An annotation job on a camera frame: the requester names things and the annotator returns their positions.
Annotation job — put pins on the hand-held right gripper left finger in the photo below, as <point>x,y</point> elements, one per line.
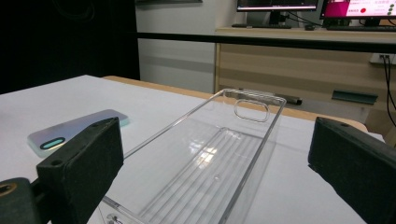
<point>81,168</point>

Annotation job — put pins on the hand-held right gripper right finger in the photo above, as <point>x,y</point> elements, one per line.
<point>358,168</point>

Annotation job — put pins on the clear plastic box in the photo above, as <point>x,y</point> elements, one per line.
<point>199,174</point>

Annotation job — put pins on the white power strip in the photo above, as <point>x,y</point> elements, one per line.
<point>376,59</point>

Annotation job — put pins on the wooden desk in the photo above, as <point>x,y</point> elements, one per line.
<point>295,68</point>

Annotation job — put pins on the dark curtain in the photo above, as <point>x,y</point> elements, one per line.
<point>62,46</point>

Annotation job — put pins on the white cabinet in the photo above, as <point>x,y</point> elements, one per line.
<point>174,68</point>

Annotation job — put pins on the black keyboard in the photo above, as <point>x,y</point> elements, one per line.
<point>261,26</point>
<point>361,28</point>

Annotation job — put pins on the black computer mouse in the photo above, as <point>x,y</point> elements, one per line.
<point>309,27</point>

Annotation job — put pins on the pink screen monitor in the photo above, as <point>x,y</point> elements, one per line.
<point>339,8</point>

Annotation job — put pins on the dark screen monitor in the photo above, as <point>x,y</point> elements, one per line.
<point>249,3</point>

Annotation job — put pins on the black frame bar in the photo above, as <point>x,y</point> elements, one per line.
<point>249,39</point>

